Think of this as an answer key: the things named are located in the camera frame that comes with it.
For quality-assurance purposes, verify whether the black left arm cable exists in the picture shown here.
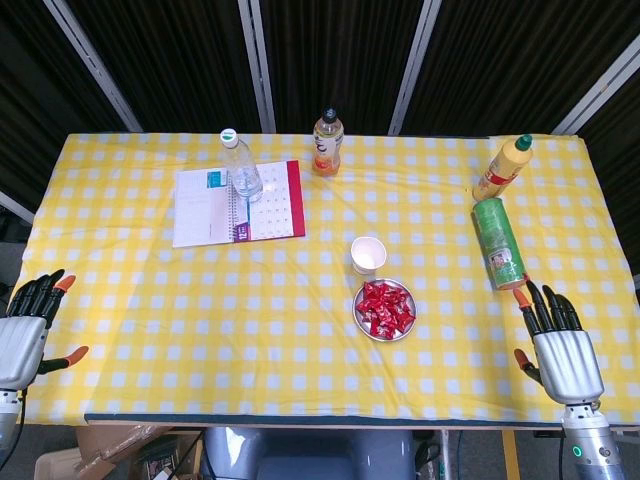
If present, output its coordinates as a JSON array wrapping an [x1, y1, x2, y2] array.
[[7, 389, 26, 454]]

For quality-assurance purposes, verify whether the grey robot torso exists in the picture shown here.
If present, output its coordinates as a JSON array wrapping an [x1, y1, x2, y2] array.
[[201, 427, 416, 480]]

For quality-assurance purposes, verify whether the green chips can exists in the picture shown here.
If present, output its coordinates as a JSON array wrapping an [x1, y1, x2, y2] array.
[[471, 196, 531, 292]]

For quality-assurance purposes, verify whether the yellow white checked tablecloth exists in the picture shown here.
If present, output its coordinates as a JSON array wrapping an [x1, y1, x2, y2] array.
[[12, 130, 640, 426]]

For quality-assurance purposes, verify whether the round metal plate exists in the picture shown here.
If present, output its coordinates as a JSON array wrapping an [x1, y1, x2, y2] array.
[[352, 277, 418, 342]]

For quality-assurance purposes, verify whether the orange juice bottle black cap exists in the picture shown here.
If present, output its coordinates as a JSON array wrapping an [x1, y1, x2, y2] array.
[[312, 105, 346, 177]]

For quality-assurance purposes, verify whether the clear water bottle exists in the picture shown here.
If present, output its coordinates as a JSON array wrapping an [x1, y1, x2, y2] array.
[[220, 127, 265, 203]]

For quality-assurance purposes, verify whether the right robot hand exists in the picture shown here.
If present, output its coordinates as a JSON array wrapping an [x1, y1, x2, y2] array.
[[510, 280, 607, 405]]

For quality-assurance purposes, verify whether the white partition post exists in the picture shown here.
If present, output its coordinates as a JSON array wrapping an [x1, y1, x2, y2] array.
[[42, 0, 144, 134], [388, 0, 444, 136], [0, 189, 37, 224], [237, 0, 277, 134], [551, 47, 640, 135]]

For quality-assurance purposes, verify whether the yellow table leg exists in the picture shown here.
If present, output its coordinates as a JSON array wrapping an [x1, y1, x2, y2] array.
[[502, 430, 519, 480]]

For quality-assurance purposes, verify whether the black pleated partition panel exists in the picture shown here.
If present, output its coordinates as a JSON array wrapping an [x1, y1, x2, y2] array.
[[259, 0, 426, 135], [0, 0, 124, 211], [67, 0, 266, 134], [402, 0, 640, 135], [574, 64, 640, 281]]

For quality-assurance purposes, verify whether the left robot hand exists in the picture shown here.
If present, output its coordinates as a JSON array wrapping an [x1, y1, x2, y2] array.
[[0, 268, 90, 391]]

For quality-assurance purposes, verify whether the white paper cup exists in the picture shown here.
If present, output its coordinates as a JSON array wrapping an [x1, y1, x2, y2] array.
[[350, 236, 389, 276]]

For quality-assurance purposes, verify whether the spiral calendar notebook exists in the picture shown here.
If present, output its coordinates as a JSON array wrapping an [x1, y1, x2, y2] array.
[[172, 159, 307, 249]]

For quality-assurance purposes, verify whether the metal table leg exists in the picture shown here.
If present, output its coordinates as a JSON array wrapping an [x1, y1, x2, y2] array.
[[438, 428, 454, 480]]

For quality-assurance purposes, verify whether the yellow squeeze bottle green cap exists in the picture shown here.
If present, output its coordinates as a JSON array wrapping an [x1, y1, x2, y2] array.
[[472, 133, 535, 202]]

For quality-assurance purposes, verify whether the brown cardboard box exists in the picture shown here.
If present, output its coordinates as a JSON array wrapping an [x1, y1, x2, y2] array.
[[33, 424, 201, 480]]

